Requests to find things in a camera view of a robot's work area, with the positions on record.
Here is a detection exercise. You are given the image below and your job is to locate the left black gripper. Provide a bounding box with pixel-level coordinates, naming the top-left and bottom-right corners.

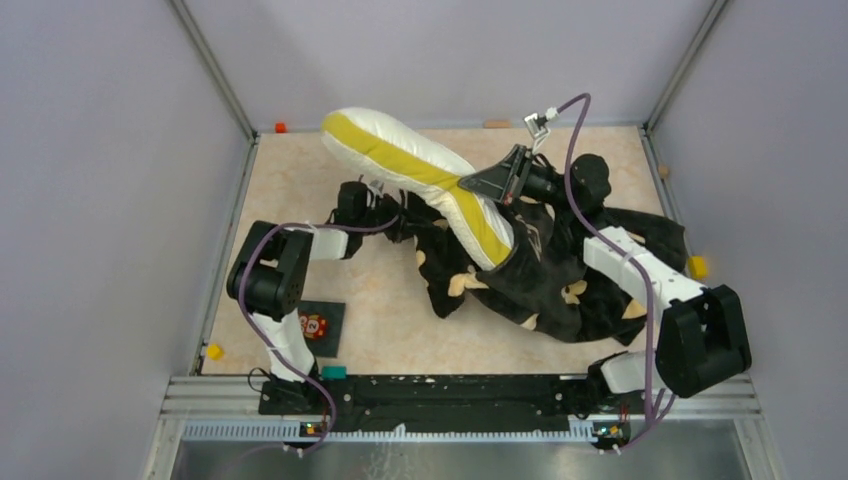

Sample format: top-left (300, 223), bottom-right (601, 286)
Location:
top-left (356, 192), bottom-right (432, 243)

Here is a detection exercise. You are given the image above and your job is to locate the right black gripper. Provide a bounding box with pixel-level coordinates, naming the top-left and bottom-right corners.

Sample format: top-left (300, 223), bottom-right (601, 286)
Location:
top-left (459, 144), bottom-right (577, 212)

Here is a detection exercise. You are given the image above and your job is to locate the white pillow yellow edge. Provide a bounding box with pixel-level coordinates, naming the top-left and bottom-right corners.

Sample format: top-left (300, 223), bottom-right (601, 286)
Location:
top-left (320, 107), bottom-right (514, 270)

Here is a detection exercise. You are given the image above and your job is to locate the black floral pillowcase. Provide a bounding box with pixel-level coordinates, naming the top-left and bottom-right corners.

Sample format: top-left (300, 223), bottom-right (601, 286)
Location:
top-left (380, 188), bottom-right (689, 347)

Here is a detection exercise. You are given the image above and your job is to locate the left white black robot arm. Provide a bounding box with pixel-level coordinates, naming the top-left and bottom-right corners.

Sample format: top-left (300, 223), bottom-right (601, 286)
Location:
top-left (225, 181), bottom-right (408, 414)

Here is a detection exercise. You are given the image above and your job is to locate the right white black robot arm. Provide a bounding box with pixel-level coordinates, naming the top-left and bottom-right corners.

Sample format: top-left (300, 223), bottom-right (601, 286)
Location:
top-left (458, 110), bottom-right (752, 412)

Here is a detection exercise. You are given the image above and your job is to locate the wooden block back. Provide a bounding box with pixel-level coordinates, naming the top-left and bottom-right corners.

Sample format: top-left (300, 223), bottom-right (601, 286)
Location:
top-left (483, 119), bottom-right (513, 129)

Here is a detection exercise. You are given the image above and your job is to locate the dark card with owl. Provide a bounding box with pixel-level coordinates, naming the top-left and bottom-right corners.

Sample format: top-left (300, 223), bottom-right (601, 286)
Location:
top-left (298, 300), bottom-right (346, 358)

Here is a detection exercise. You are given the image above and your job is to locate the teal block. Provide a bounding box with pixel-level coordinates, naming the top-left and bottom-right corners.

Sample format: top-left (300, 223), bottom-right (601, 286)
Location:
top-left (320, 365), bottom-right (348, 381)

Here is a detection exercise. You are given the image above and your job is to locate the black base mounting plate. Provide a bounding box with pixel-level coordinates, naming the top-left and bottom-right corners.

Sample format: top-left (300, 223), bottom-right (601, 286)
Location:
top-left (258, 374), bottom-right (644, 433)

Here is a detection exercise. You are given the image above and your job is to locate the yellow block left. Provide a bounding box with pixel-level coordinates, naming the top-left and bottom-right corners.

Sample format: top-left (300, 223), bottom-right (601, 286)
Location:
top-left (205, 343), bottom-right (224, 361)

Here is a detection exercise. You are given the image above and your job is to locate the yellow block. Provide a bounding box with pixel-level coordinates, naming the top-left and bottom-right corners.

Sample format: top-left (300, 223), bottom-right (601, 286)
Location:
top-left (687, 256), bottom-right (709, 280)
top-left (205, 343), bottom-right (224, 361)

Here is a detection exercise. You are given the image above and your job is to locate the yellow block right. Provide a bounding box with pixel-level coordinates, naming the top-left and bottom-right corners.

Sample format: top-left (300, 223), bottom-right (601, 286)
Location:
top-left (687, 256), bottom-right (709, 280)

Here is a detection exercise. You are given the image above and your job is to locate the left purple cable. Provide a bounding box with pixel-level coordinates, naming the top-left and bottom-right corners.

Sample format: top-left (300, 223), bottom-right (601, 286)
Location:
top-left (237, 211), bottom-right (402, 458)

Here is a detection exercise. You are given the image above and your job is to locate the white slotted cable duct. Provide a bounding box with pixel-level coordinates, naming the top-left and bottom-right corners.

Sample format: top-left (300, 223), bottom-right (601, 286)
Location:
top-left (182, 420), bottom-right (624, 444)

